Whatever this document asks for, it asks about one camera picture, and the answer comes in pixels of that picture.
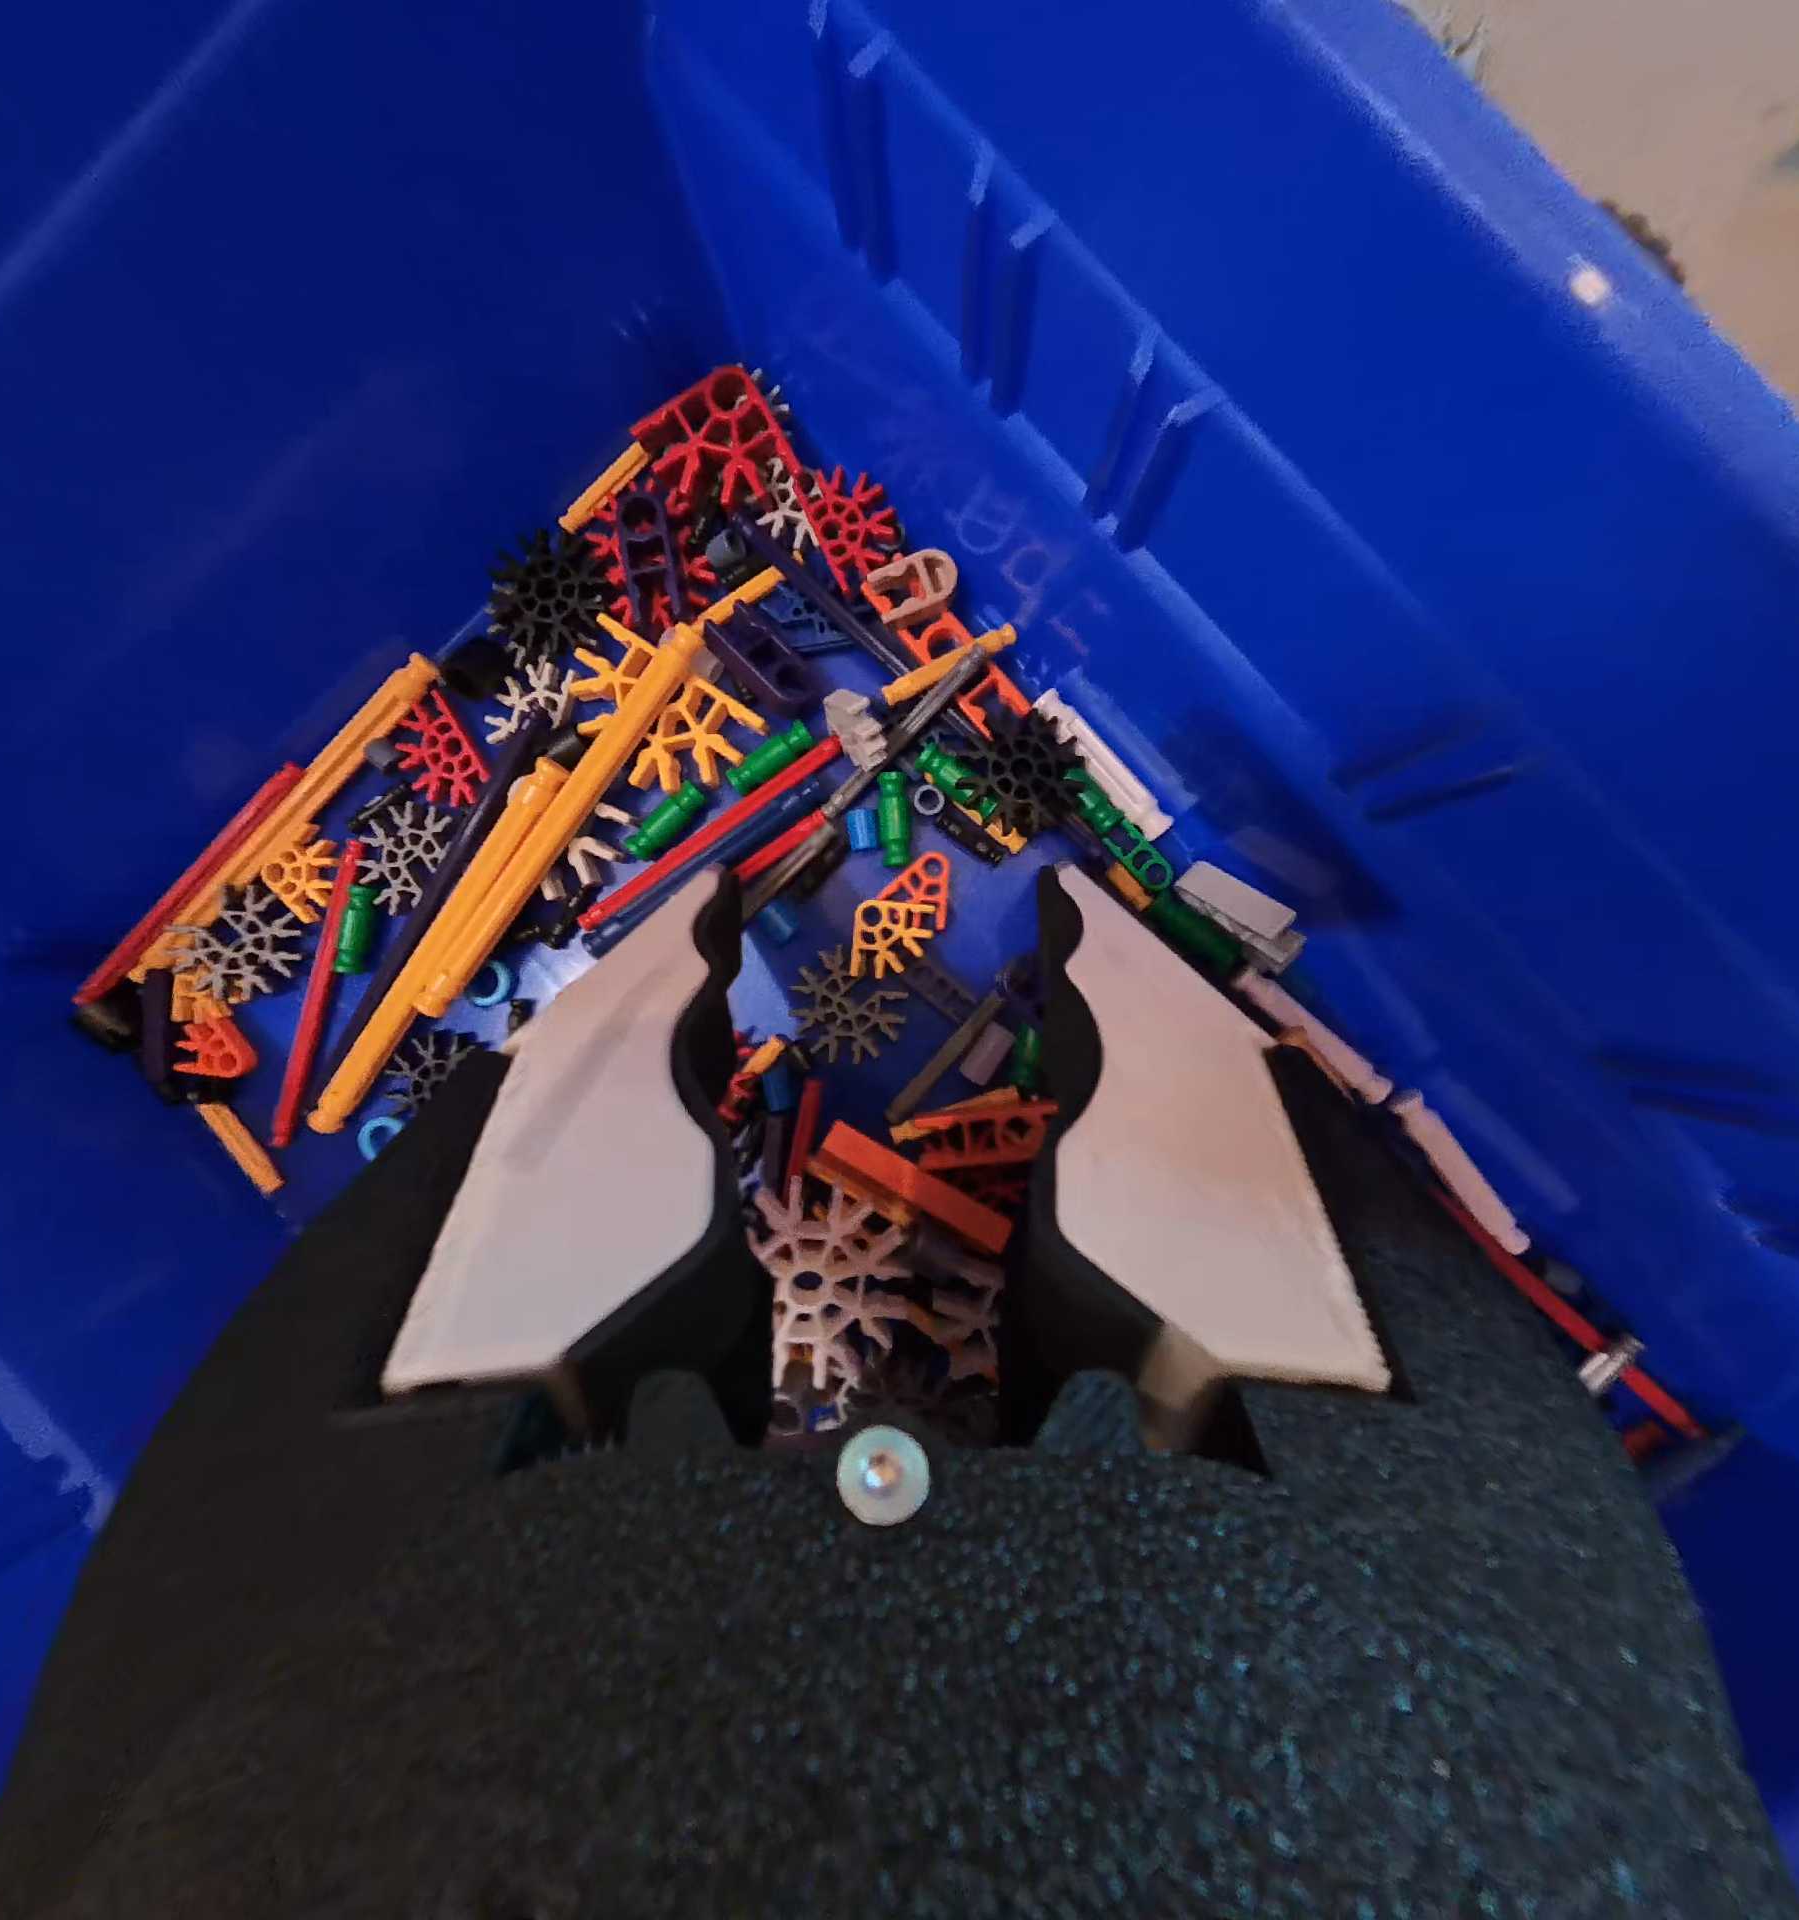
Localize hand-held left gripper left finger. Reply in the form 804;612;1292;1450
382;869;772;1442

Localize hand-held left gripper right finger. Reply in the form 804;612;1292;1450
1019;865;1396;1450

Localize pile of construction toy pieces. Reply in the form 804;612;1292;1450
72;366;1713;1465

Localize blue plastic bin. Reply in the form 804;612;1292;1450
0;0;1799;1920

